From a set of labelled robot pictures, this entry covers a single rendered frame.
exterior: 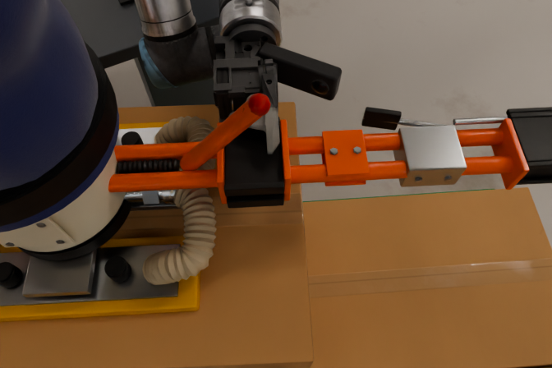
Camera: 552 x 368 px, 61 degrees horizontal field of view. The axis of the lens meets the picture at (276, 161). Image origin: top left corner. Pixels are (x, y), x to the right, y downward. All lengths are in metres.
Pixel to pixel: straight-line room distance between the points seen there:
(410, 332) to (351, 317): 0.12
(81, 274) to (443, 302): 0.75
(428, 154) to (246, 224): 0.27
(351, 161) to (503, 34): 1.94
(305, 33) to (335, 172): 1.71
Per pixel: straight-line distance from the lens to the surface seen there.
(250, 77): 0.61
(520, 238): 1.23
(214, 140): 0.52
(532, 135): 0.64
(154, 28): 0.80
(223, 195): 0.56
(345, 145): 0.57
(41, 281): 0.67
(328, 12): 2.34
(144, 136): 0.74
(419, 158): 0.58
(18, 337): 0.71
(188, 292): 0.64
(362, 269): 1.09
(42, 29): 0.41
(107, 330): 0.67
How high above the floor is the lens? 1.57
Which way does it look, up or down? 60 degrees down
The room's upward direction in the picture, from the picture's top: straight up
